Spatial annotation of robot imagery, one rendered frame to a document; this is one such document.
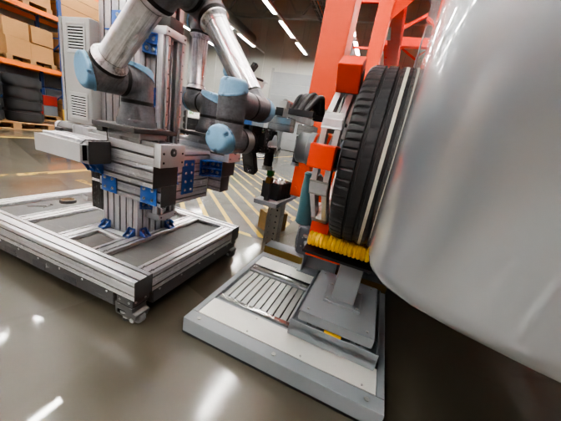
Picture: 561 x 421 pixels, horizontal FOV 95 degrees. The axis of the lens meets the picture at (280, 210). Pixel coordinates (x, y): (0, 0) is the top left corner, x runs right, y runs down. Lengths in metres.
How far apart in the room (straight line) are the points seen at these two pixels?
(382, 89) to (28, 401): 1.40
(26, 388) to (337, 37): 1.96
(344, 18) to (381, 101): 0.97
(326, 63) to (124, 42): 1.04
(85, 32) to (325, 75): 1.18
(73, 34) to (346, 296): 1.72
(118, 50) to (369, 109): 0.80
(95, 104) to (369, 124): 1.30
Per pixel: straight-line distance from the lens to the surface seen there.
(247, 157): 0.88
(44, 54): 11.28
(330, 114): 0.86
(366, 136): 0.79
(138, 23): 1.02
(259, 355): 1.14
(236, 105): 0.72
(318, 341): 1.19
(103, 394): 1.17
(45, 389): 1.24
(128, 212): 1.60
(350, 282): 1.19
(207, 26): 0.99
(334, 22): 1.75
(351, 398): 1.11
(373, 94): 0.85
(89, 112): 1.64
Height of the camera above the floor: 0.89
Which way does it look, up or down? 17 degrees down
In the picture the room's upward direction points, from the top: 10 degrees clockwise
